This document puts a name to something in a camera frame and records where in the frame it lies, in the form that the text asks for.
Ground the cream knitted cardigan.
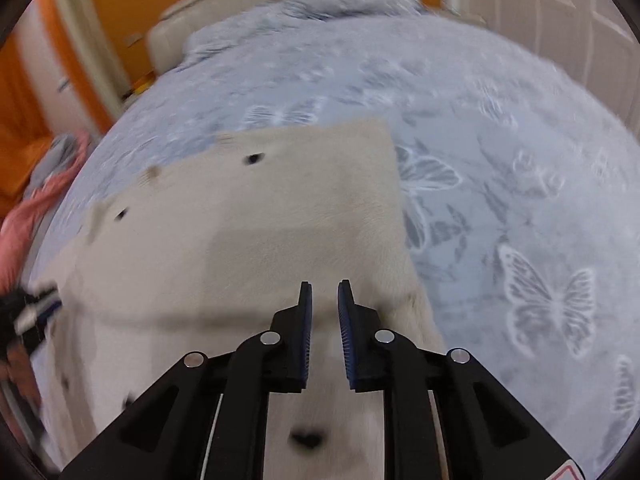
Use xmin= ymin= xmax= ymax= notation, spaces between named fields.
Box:
xmin=38 ymin=119 xmax=444 ymax=479

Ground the pink and grey clothes pile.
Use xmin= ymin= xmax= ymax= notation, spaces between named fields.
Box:
xmin=1 ymin=131 xmax=93 ymax=294

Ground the blue butterfly bed cover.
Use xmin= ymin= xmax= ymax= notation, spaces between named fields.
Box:
xmin=30 ymin=4 xmax=639 ymax=479

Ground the cream padded headboard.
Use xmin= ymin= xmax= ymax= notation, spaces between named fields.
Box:
xmin=145 ymin=0 xmax=417 ymax=76

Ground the white panelled wardrobe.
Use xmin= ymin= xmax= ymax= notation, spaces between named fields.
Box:
xmin=461 ymin=0 xmax=639 ymax=134

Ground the white door frame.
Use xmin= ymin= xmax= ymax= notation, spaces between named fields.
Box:
xmin=53 ymin=0 xmax=131 ymax=122

